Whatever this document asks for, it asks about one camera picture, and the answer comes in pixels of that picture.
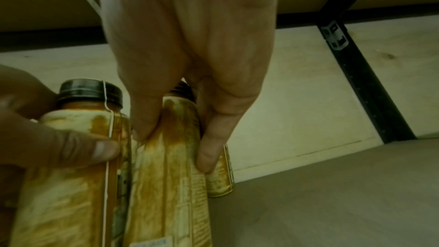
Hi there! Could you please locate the wooden shelf with black frame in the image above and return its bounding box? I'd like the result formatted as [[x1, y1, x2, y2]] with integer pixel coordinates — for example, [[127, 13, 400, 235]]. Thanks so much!
[[0, 0, 439, 247]]

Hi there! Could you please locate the row of yellow jars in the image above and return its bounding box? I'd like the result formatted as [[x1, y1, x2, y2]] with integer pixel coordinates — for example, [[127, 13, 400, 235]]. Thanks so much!
[[121, 79, 215, 247]]

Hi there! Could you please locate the group of rearranged yellow jars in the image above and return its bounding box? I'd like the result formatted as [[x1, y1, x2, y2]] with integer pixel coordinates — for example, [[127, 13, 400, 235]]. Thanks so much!
[[205, 142, 236, 199]]

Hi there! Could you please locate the person's right hand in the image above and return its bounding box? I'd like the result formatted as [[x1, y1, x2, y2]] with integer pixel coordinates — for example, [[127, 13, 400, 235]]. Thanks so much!
[[95, 0, 282, 174]]

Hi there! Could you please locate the yellow jar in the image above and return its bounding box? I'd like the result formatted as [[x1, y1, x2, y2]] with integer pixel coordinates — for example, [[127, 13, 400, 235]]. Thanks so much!
[[8, 78, 133, 247]]

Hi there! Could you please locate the person's left hand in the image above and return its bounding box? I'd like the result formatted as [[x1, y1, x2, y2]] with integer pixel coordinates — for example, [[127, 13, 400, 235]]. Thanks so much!
[[0, 63, 121, 169]]

